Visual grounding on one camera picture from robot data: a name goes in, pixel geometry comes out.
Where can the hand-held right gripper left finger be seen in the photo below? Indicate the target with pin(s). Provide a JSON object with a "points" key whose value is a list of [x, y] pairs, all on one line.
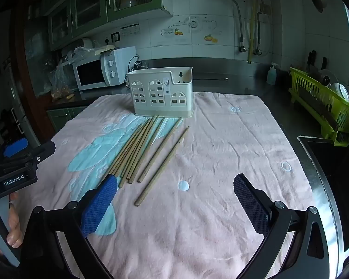
{"points": [[100, 206]]}

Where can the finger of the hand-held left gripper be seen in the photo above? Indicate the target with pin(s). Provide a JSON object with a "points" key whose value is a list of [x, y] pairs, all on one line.
{"points": [[43, 151], [16, 147]]}

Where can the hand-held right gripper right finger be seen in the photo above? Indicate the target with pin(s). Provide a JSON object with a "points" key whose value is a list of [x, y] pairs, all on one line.
{"points": [[251, 206]]}

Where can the bunch of wooden chopsticks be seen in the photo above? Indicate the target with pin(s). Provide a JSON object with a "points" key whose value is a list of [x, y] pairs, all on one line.
{"points": [[133, 155]]}

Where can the white plastic chopstick holder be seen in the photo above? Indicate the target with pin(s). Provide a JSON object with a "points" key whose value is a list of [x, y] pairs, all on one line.
{"points": [[151, 104]]}

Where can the person's left hand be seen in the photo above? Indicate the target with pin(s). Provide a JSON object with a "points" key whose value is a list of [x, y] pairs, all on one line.
{"points": [[14, 229]]}

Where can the green base cabinet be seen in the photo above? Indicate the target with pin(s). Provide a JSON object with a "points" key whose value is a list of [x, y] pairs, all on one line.
{"points": [[61, 116]]}

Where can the small tan food piece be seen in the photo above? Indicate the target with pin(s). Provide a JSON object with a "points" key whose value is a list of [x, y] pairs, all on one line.
{"points": [[70, 96]]}

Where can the pink towel with blue print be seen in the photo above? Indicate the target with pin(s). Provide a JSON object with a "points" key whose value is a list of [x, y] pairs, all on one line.
{"points": [[221, 151]]}

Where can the clear plastic bag of food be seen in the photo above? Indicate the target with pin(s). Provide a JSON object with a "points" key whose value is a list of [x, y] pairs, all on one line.
{"points": [[61, 84]]}

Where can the steel kitchen sink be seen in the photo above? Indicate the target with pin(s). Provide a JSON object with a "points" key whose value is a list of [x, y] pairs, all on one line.
{"points": [[334, 180]]}

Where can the white microwave oven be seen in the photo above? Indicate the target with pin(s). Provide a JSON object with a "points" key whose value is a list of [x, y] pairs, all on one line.
{"points": [[90, 74]]}

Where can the crumpled clear plastic bag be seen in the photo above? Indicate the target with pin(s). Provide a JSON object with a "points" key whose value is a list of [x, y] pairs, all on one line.
{"points": [[81, 53]]}

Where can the white rounded kitchen appliance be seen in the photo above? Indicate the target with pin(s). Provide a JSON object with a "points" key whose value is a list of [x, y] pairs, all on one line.
{"points": [[84, 43]]}

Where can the beige flat board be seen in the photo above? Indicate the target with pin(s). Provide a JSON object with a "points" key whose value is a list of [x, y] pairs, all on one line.
{"points": [[104, 49]]}

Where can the green plastic dish rack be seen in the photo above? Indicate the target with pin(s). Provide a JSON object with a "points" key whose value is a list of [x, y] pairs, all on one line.
{"points": [[311, 88]]}

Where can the dish soap bottle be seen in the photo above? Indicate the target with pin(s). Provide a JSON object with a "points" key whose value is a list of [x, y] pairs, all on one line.
{"points": [[272, 75]]}

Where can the brown wooden door frame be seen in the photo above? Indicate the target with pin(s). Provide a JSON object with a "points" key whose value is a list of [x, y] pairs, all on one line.
{"points": [[26, 78]]}

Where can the black wall socket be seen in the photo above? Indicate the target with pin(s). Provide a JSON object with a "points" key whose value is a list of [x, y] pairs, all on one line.
{"points": [[115, 36]]}

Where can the green wall cabinet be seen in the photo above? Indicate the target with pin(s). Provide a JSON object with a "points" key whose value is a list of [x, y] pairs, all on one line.
{"points": [[87, 8]]}

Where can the printed wall notice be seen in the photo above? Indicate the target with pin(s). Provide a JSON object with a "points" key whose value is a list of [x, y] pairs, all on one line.
{"points": [[130, 29]]}

